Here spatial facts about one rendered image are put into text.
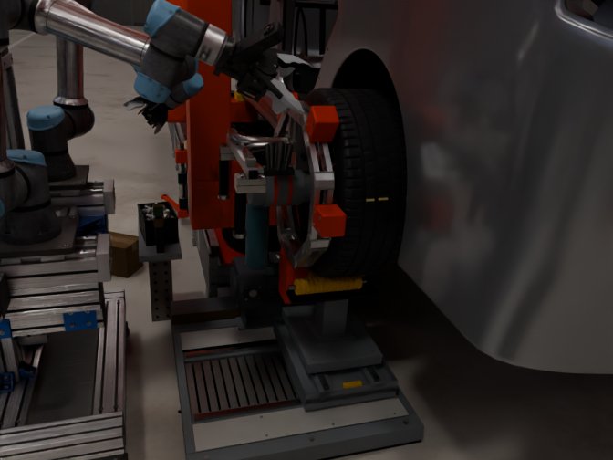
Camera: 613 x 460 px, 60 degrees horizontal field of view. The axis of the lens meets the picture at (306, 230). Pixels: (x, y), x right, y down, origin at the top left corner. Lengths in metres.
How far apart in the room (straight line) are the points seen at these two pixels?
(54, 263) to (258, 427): 0.89
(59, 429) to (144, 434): 0.36
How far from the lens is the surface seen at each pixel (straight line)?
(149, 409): 2.19
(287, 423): 1.99
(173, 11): 1.14
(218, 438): 1.94
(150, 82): 1.16
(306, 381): 2.06
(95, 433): 1.81
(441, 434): 2.18
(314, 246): 1.66
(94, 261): 1.58
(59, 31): 1.38
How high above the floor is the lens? 1.47
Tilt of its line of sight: 24 degrees down
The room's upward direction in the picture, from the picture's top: 4 degrees clockwise
